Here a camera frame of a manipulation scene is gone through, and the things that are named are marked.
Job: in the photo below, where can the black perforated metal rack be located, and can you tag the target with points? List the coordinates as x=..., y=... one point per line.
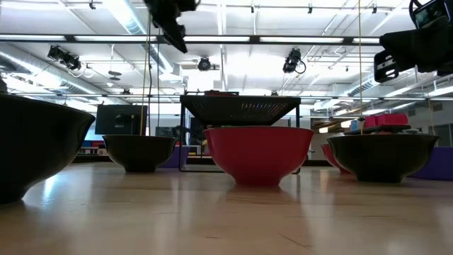
x=240, y=110

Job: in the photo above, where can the black mounted camera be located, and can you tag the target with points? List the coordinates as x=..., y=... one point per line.
x=65, y=58
x=292, y=61
x=204, y=64

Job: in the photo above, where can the dark bowl orange floral inside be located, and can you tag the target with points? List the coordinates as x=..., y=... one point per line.
x=382, y=157
x=138, y=152
x=35, y=141

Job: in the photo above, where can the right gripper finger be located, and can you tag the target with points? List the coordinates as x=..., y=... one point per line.
x=385, y=67

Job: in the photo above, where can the black computer monitor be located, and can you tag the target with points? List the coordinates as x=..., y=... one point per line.
x=120, y=119

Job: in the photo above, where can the red bowl blue floral inside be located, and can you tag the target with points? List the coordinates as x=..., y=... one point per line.
x=258, y=156
x=332, y=157

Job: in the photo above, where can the black overhead frame beam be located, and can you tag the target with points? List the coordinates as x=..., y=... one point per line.
x=255, y=39

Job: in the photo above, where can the purple block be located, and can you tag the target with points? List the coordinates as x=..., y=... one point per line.
x=437, y=164
x=177, y=156

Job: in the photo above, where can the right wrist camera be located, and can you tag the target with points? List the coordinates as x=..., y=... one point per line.
x=430, y=12

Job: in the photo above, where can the silver air duct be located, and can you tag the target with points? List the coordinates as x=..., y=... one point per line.
x=42, y=76

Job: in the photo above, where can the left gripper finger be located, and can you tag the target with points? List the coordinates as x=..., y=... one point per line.
x=178, y=35

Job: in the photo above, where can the red box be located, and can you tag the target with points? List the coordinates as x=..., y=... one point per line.
x=387, y=120

